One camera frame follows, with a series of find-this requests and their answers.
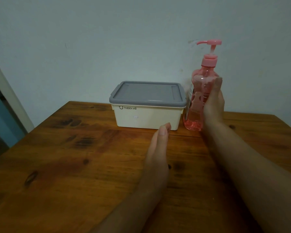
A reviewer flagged person's left forearm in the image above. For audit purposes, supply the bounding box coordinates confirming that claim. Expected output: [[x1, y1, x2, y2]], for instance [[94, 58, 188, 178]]
[[89, 186, 163, 233]]

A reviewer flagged person's left hand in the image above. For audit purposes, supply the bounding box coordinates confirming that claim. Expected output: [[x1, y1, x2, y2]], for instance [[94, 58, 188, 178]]
[[137, 122, 172, 193]]

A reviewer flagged blue door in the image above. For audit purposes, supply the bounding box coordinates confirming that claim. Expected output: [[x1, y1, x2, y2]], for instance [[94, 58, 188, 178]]
[[0, 78, 26, 163]]

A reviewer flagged grey storage box lid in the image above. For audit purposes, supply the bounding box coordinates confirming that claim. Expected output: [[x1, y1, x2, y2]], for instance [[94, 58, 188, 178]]
[[109, 81, 187, 108]]

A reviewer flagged person's right forearm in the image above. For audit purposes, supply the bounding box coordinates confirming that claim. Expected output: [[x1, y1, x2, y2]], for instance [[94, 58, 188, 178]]
[[203, 120, 291, 233]]

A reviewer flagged white plastic storage box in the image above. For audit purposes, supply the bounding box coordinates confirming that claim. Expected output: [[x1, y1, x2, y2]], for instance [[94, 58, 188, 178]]
[[111, 104, 184, 131]]

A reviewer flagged person's right hand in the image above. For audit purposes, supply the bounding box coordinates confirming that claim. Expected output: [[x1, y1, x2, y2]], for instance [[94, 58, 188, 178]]
[[202, 77, 226, 126]]

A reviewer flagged pink pump bottle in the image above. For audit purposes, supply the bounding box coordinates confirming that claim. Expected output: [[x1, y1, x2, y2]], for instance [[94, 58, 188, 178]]
[[183, 39, 222, 131]]

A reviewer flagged white door frame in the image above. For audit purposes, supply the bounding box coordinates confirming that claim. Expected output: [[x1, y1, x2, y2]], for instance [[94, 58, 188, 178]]
[[0, 53, 35, 134]]

